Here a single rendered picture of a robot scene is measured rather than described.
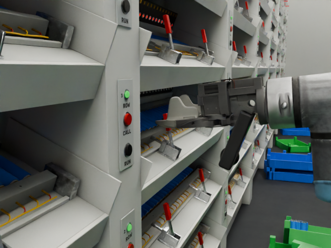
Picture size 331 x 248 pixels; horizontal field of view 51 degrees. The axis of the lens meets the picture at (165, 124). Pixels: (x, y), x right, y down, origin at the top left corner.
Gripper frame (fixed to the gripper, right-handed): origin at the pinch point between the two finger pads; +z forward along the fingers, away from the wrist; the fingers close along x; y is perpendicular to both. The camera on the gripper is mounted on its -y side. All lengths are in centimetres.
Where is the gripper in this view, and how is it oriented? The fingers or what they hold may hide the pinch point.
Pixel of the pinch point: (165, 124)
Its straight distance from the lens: 69.7
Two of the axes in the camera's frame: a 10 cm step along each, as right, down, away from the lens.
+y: -1.2, -9.9, -1.1
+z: -9.2, 0.7, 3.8
